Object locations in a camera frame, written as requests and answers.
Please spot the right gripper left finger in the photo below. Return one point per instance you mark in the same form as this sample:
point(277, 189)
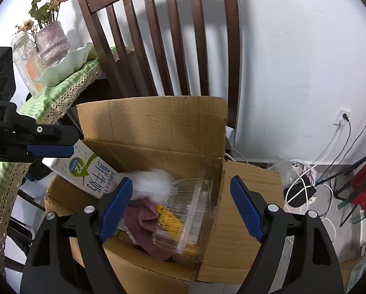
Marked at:
point(67, 255)

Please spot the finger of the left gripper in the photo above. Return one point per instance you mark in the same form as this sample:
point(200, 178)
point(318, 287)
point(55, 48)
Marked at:
point(51, 151)
point(55, 135)

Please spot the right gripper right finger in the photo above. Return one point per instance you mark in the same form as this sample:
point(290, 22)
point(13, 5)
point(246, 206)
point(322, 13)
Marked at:
point(313, 265)

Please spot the white blue milk carton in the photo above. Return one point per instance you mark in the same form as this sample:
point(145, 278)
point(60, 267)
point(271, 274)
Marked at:
point(85, 170)

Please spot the green checked tablecloth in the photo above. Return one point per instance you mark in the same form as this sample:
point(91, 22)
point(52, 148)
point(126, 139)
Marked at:
point(51, 105)

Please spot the pale green wavy dish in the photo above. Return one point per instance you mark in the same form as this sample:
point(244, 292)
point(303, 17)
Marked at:
point(71, 63)

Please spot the clear glass jar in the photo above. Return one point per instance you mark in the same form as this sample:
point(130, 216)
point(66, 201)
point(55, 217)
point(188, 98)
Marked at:
point(28, 62)

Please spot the purple ribbed vase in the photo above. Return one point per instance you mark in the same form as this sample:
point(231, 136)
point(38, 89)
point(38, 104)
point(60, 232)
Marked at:
point(52, 44)

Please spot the mauve cloth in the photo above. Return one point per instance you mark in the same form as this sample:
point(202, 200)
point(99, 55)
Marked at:
point(140, 219)

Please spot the white crumpled tissue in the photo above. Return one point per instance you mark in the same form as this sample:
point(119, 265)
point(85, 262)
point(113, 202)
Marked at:
point(154, 184)

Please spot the dried flowers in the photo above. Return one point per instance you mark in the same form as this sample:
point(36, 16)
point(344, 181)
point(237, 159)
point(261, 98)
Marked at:
point(42, 15)

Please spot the brown cardboard box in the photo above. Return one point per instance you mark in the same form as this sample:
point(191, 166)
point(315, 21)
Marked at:
point(180, 135)

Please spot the clear plastic clamshell container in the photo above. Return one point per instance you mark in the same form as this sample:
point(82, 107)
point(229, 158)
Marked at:
point(182, 216)

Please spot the white wall socket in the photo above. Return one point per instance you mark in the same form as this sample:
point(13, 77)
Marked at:
point(341, 116)

